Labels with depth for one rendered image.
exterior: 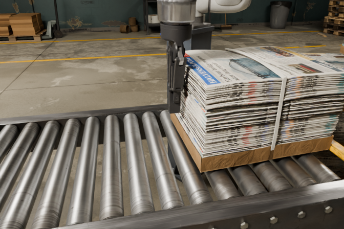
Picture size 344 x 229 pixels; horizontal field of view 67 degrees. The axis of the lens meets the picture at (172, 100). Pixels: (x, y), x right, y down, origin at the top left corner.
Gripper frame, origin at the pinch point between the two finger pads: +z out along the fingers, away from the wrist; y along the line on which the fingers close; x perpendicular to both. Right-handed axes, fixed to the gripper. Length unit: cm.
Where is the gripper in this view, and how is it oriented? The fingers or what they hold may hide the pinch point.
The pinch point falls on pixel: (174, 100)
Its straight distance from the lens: 69.6
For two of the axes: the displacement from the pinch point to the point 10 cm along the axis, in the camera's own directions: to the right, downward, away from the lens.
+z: -0.2, 9.1, 4.1
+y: -2.1, -4.0, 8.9
